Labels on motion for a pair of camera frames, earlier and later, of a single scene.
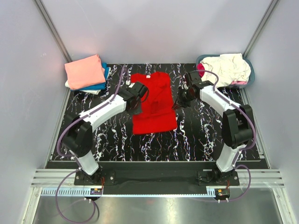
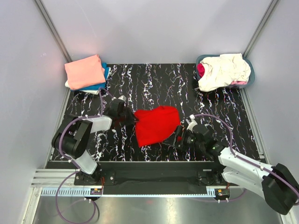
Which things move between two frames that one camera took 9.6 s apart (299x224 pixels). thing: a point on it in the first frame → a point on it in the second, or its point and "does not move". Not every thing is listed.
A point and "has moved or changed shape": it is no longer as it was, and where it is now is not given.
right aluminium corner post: x=260 y=28 does not move
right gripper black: x=180 y=103 → x=172 y=140
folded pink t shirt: x=85 y=72 does not move
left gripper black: x=137 y=111 → x=131 y=118
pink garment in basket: x=238 y=82 does not move
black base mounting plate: x=159 y=173 does not move
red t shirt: x=158 y=115 has moved or changed shape
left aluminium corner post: x=41 y=6 does not move
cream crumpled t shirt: x=230 y=67 does not move
